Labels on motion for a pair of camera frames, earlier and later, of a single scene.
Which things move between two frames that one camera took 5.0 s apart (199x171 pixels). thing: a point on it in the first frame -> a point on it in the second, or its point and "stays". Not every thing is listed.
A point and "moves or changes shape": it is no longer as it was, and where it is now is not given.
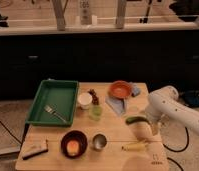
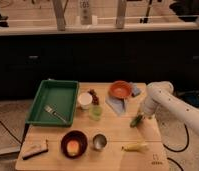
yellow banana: [134, 147] stays
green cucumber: [132, 119] moves or changes shape
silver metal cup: [99, 142] stays
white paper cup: [84, 99] stays
